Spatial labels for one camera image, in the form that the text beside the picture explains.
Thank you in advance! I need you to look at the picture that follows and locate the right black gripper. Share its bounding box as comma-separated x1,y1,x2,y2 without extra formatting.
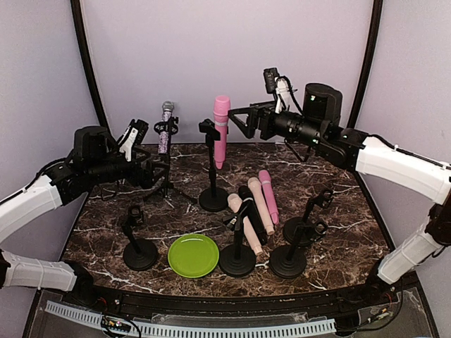
228,99,326,149

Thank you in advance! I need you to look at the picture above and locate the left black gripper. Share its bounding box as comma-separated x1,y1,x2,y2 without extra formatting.
87,147,170,189

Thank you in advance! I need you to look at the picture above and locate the small pale pink microphone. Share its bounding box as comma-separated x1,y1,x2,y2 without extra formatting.
247,177,275,235

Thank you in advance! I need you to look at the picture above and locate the black stand for pink microphone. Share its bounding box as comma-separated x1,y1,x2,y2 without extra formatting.
121,205,159,271
199,119,228,212

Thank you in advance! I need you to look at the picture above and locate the black handheld microphone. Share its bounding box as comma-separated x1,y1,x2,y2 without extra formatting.
238,185,268,246

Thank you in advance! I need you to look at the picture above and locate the large pale pink microphone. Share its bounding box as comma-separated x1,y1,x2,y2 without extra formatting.
228,193,263,256

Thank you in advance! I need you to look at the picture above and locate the black stand for small pale microphone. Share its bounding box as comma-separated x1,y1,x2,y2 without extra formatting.
283,189,333,247

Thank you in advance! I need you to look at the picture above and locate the black round-base mic stand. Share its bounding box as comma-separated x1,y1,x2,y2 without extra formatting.
218,201,256,277

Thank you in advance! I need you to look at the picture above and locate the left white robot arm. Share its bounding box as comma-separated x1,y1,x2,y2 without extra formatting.
1,120,162,307

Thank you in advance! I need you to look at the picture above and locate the rhinestone silver-head microphone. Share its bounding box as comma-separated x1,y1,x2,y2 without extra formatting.
159,101,174,154

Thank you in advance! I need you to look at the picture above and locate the green round plate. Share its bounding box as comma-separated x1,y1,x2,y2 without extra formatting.
167,234,219,279

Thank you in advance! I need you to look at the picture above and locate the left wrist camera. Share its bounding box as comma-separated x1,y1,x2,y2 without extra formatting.
117,119,149,162

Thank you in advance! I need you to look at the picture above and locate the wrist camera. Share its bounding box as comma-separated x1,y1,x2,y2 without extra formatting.
263,68,295,113
117,119,149,162

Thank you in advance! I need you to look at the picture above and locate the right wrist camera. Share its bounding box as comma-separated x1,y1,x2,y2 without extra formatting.
263,68,295,113

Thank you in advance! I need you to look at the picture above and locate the black tripod shock-mount stand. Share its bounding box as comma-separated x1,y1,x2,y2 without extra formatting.
142,116,197,205

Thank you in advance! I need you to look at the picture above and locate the white slotted cable duct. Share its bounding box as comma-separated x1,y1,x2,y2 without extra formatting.
44,301,336,337

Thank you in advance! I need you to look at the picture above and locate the black front rail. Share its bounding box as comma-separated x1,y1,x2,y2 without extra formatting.
90,268,397,317

